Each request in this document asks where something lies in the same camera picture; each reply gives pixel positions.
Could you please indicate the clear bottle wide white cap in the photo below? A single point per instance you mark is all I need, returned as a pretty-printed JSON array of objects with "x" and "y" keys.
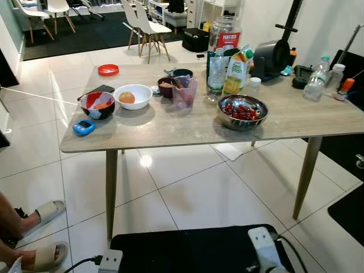
[{"x": 334, "y": 79}]

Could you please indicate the white ceramic bowl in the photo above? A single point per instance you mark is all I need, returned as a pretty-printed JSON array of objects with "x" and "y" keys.
[{"x": 142, "y": 94}]

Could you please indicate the black and red bowl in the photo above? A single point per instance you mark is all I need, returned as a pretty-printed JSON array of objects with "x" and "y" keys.
[{"x": 91, "y": 101}]

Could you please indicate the beige slipper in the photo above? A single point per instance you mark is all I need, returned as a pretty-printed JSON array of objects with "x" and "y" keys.
[
  {"x": 50, "y": 256},
  {"x": 50, "y": 211}
]

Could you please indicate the large glass jar red label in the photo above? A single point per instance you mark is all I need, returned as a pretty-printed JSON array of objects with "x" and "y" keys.
[{"x": 224, "y": 34}]

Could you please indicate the small blue device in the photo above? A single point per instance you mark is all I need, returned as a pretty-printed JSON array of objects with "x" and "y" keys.
[{"x": 83, "y": 127}]

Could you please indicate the white shelf unit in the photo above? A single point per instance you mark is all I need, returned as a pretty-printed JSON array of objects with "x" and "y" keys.
[{"x": 213, "y": 8}]

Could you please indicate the small bottle orange cap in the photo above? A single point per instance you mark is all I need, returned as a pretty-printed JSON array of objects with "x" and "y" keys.
[{"x": 345, "y": 90}]

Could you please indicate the green white juice carton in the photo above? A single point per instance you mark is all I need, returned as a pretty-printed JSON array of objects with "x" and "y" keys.
[{"x": 238, "y": 74}]

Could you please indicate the round orange fruit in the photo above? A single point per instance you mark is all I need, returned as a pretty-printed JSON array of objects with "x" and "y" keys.
[{"x": 127, "y": 97}]

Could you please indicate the white chair wooden legs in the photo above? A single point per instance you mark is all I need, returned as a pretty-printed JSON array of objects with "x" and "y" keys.
[
  {"x": 149, "y": 25},
  {"x": 31, "y": 11},
  {"x": 129, "y": 17},
  {"x": 58, "y": 7}
]

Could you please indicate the black upright stand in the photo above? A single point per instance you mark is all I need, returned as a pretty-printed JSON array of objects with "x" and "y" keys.
[{"x": 290, "y": 20}]

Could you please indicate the small orange object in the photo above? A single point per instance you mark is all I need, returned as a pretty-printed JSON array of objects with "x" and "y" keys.
[{"x": 293, "y": 55}]

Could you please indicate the white paper sheet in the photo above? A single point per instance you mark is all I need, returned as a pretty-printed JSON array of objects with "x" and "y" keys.
[{"x": 233, "y": 151}]

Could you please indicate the black flat phone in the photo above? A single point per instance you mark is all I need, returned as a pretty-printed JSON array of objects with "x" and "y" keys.
[{"x": 98, "y": 90}]

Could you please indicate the red round plastic lid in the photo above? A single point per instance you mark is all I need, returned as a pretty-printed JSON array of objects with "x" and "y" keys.
[{"x": 108, "y": 70}]

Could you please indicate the light wooden table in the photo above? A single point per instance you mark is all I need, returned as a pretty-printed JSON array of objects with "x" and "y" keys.
[{"x": 170, "y": 122}]

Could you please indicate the black round table fan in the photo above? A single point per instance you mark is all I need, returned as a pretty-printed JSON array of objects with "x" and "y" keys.
[{"x": 272, "y": 57}]

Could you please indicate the person in white shirt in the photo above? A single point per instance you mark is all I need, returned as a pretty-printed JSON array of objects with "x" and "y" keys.
[{"x": 14, "y": 222}]

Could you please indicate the black bag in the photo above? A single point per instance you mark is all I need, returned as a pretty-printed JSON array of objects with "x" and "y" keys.
[{"x": 195, "y": 40}]

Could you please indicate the dark blue bowl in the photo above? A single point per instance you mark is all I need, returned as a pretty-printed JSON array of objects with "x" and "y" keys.
[{"x": 183, "y": 73}]

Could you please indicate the black floor mat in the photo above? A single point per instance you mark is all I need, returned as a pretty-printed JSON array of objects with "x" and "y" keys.
[
  {"x": 347, "y": 216},
  {"x": 341, "y": 156},
  {"x": 187, "y": 250}
]

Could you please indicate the steel bowl of red fruit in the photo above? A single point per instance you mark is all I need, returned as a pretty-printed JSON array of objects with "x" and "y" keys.
[{"x": 242, "y": 125}]

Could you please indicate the clear water bottle green label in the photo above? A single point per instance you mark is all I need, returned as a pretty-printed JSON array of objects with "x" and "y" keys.
[{"x": 317, "y": 82}]

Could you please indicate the small dark brown bowl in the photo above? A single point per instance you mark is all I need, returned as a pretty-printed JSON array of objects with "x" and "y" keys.
[{"x": 165, "y": 88}]

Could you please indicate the small bottle white cap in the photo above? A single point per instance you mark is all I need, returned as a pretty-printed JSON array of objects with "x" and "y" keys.
[{"x": 254, "y": 86}]

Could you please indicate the pink plastic jug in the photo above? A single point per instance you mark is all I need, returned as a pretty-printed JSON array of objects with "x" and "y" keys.
[{"x": 183, "y": 94}]

